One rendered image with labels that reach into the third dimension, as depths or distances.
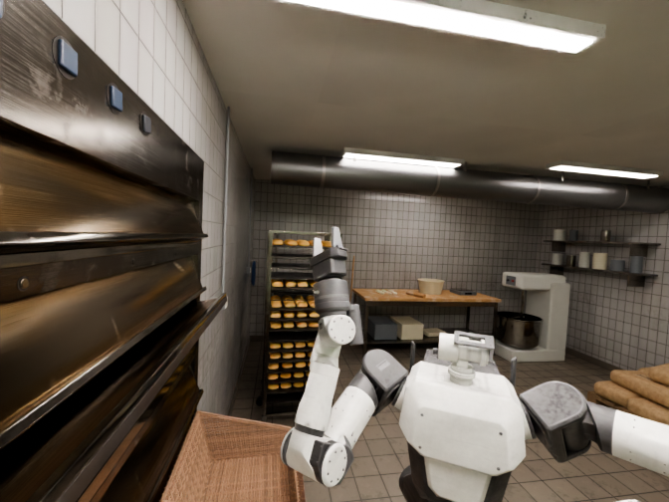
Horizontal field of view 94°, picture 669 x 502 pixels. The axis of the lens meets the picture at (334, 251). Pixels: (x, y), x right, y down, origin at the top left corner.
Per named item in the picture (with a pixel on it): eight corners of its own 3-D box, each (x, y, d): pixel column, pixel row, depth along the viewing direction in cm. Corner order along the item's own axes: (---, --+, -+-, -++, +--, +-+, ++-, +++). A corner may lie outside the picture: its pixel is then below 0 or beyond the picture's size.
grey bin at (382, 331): (373, 340, 470) (374, 324, 469) (364, 330, 519) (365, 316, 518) (396, 340, 476) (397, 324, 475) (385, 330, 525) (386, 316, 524)
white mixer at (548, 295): (512, 365, 459) (519, 275, 453) (483, 349, 524) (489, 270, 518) (569, 363, 477) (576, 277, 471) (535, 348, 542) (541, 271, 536)
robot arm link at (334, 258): (327, 264, 90) (331, 305, 86) (298, 259, 84) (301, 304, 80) (356, 249, 81) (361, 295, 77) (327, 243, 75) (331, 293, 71)
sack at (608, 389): (628, 410, 314) (629, 395, 313) (590, 393, 348) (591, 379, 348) (670, 404, 331) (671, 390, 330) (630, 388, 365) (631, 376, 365)
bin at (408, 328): (401, 340, 477) (402, 324, 476) (388, 330, 526) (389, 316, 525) (422, 339, 484) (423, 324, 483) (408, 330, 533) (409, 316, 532)
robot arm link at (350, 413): (293, 484, 70) (344, 407, 87) (337, 511, 62) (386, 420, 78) (274, 446, 67) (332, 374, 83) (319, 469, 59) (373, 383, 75)
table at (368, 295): (361, 360, 452) (364, 297, 448) (349, 341, 531) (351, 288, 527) (497, 356, 492) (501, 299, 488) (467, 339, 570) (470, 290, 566)
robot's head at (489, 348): (453, 346, 83) (454, 326, 78) (489, 352, 79) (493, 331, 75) (452, 366, 78) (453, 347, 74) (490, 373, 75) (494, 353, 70)
